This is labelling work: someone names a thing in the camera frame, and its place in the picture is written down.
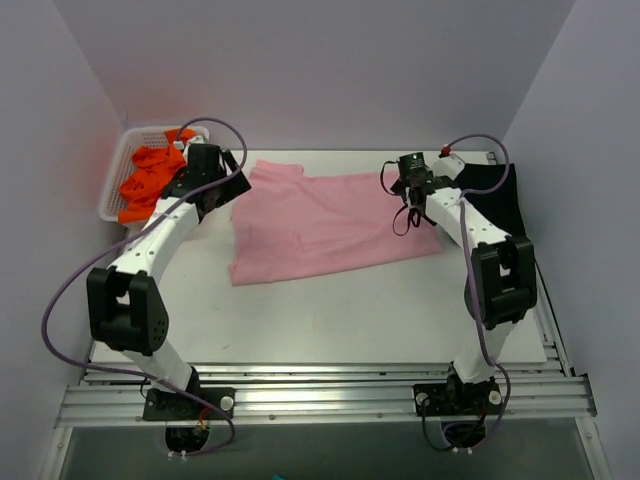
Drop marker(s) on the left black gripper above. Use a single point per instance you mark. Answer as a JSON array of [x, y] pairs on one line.
[[233, 176]]

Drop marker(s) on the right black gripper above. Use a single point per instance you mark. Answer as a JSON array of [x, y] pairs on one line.
[[413, 189]]

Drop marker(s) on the pink t-shirt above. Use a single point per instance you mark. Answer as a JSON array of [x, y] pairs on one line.
[[291, 226]]

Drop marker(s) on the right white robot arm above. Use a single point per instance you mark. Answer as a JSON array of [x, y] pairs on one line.
[[500, 286]]

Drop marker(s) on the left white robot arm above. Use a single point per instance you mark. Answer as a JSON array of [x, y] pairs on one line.
[[126, 309]]

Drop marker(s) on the black folded t-shirt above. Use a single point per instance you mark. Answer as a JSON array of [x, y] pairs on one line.
[[500, 207]]

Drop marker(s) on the orange crumpled t-shirt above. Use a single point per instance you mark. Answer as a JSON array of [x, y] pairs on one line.
[[155, 168]]

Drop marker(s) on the white plastic basket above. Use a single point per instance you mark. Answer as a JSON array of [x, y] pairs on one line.
[[111, 202]]

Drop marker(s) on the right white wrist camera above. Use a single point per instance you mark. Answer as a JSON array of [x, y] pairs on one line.
[[448, 164]]

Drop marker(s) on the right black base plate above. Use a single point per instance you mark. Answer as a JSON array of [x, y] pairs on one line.
[[467, 399]]

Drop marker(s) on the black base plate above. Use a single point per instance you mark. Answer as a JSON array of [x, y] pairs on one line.
[[170, 407], [467, 399]]

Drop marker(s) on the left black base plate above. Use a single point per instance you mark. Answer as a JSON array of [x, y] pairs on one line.
[[170, 407]]

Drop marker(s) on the aluminium rail frame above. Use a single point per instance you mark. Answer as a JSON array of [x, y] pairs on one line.
[[348, 349]]

